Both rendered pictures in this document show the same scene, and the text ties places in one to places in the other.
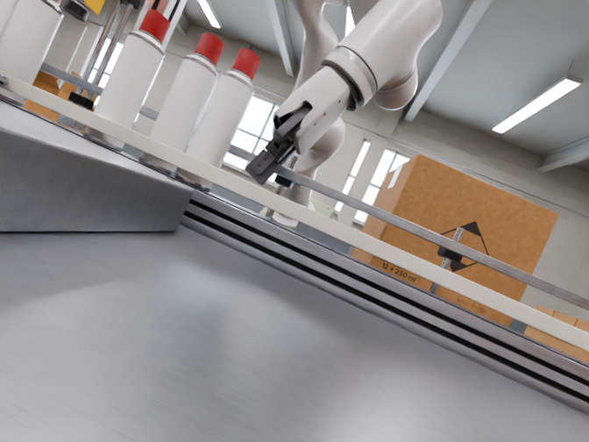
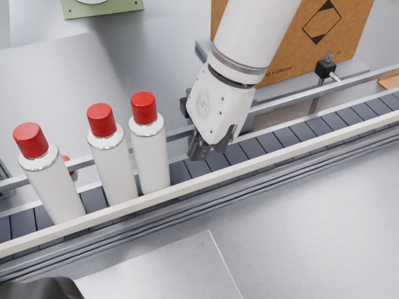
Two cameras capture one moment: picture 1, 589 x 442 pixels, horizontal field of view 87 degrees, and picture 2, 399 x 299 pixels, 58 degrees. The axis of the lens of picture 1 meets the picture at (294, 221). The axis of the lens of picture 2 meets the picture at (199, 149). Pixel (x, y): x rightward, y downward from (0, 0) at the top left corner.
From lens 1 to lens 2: 58 cm
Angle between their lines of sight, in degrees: 54
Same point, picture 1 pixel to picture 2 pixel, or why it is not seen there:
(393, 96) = not seen: hidden behind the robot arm
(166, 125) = (124, 189)
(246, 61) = (151, 114)
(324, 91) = (241, 110)
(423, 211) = not seen: hidden behind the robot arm
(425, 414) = (376, 273)
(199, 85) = (124, 153)
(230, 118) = (165, 152)
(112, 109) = (71, 210)
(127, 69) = (58, 188)
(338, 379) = (355, 290)
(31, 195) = not seen: outside the picture
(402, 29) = (287, 22)
